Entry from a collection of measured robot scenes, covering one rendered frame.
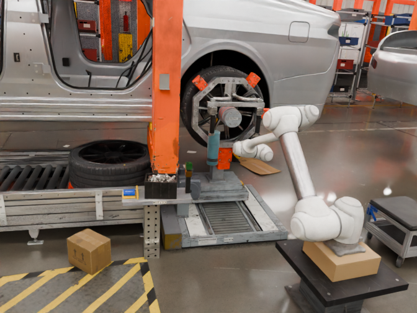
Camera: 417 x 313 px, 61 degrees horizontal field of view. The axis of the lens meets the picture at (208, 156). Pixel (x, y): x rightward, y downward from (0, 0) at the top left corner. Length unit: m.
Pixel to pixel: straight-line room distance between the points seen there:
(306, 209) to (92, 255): 1.28
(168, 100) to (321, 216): 1.12
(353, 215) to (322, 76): 1.52
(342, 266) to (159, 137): 1.28
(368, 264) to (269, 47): 1.71
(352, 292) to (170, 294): 0.98
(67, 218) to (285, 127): 1.57
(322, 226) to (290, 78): 1.51
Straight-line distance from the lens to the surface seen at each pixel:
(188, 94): 2.69
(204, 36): 2.74
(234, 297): 2.21
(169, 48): 2.17
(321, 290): 1.91
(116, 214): 2.57
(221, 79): 2.64
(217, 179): 3.04
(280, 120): 1.97
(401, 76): 4.65
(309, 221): 1.79
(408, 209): 2.89
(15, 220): 2.67
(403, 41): 5.84
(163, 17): 2.16
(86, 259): 2.34
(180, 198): 2.22
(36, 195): 2.55
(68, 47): 4.47
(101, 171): 2.55
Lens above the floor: 1.47
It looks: 20 degrees down
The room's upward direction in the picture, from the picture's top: 4 degrees clockwise
